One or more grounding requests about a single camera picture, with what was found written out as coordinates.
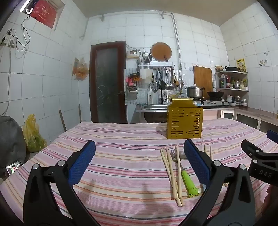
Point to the glass door cabinet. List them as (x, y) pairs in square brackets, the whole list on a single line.
[(249, 119)]

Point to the wooden spatula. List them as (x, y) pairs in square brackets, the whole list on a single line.
[(176, 80)]

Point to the grey bag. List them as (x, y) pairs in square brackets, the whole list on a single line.
[(10, 143)]

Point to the beige controller box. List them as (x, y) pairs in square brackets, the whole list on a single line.
[(133, 54)]

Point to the brown frosted glass door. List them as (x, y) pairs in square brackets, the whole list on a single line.
[(107, 82)]

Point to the wooden stick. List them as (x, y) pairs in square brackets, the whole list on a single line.
[(63, 120), (80, 113)]

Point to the yellow plastic bag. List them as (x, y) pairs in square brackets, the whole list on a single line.
[(32, 134)]

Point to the yellow wall poster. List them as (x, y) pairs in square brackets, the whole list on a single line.
[(241, 65)]

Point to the yellow perforated utensil holder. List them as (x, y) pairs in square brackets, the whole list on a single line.
[(184, 119)]

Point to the white soap bottle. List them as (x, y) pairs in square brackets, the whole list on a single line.
[(152, 96)]

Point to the steel pot with lid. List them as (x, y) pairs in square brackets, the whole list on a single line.
[(194, 91)]

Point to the metal bowl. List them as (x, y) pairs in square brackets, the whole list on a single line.
[(219, 68)]

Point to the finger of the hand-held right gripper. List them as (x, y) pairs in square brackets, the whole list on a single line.
[(254, 151), (273, 135)]

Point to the black pan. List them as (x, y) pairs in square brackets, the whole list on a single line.
[(232, 69)]

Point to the white wall socket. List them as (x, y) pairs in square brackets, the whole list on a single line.
[(146, 54)]

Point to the steel ladle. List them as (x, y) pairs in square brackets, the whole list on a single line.
[(172, 83), (167, 83)]

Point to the steel cutlery cup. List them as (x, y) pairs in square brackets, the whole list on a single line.
[(146, 59)]

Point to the steel sink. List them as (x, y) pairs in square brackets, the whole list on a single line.
[(152, 107)]

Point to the smartphone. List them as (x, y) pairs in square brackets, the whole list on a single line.
[(13, 169)]

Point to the round bamboo lid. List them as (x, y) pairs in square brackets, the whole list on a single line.
[(161, 51)]

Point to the wooden cutting board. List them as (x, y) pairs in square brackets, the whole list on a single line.
[(203, 78)]

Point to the wall hooks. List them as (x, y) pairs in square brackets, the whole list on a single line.
[(263, 62)]

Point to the white power strip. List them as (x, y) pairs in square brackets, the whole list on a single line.
[(7, 40)]

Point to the metal wall rack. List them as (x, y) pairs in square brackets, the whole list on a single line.
[(155, 65)]

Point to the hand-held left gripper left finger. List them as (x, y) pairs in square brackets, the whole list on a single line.
[(82, 160)]

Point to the grey wall pipe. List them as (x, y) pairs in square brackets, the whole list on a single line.
[(177, 43)]

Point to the red cardboard box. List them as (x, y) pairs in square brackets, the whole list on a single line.
[(44, 12)]

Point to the wooden chopstick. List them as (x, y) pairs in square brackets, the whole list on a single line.
[(211, 153), (173, 178), (179, 173), (168, 173)]

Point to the black wok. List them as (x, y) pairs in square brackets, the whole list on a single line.
[(215, 94)]

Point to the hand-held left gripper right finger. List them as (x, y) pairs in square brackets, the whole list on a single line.
[(196, 163)]

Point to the pink rubber gloves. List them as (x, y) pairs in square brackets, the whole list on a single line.
[(131, 80)]

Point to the white corner shelf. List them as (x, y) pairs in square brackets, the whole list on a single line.
[(231, 89)]

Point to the white cloth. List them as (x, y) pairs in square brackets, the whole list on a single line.
[(145, 75)]

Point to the pink cabinet door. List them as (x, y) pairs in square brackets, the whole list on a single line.
[(211, 114)]

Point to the person's right hand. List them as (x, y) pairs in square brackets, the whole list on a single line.
[(271, 202)]

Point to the steel faucet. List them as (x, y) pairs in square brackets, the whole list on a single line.
[(161, 91)]

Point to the dark oil bottle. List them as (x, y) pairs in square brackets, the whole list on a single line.
[(222, 81)]

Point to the pink striped tablecloth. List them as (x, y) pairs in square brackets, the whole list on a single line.
[(121, 152)]

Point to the steel gas stove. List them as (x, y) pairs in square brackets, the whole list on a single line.
[(214, 103)]

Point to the orange plastic bag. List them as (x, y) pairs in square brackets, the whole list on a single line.
[(81, 70)]

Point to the metal spoon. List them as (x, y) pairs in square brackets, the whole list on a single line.
[(183, 155)]

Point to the black spatula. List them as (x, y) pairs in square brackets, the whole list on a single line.
[(161, 79)]

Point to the yellow strainer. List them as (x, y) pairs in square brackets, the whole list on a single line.
[(177, 95)]

